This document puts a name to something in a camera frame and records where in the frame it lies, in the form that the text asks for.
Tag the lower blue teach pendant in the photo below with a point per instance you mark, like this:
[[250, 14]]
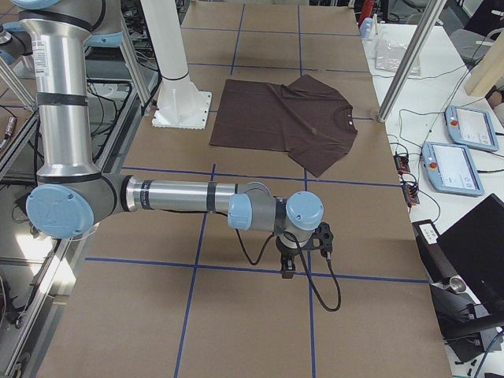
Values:
[[451, 170]]

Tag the aluminium frame post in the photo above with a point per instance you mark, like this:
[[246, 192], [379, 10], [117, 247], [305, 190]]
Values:
[[416, 44]]

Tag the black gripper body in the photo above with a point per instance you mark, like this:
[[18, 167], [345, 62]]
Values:
[[287, 252]]

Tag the red cylinder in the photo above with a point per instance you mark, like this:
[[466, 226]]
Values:
[[366, 11]]

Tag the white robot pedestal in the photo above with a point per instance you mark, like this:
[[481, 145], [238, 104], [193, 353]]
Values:
[[180, 104]]

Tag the blue teach pendant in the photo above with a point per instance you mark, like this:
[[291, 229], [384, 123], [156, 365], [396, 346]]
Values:
[[471, 127], [451, 170]]

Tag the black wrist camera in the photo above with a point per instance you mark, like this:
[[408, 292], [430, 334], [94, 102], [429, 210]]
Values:
[[321, 239]]

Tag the black monitor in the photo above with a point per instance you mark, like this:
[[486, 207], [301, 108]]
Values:
[[474, 247]]

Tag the orange black electronics board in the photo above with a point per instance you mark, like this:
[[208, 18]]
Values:
[[402, 163]]

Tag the wooden plank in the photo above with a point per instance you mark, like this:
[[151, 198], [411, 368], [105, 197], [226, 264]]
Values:
[[488, 71]]

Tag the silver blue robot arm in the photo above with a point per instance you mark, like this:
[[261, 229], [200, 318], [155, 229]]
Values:
[[246, 207]]

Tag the brown t-shirt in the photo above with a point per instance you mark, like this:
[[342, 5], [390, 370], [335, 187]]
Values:
[[307, 119]]

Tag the clear plastic bag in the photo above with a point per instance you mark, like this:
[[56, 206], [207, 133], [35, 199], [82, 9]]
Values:
[[389, 55]]

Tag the aluminium frame table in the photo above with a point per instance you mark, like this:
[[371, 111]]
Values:
[[72, 192]]

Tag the upper blue teach pendant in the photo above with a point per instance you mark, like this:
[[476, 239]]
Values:
[[471, 127]]

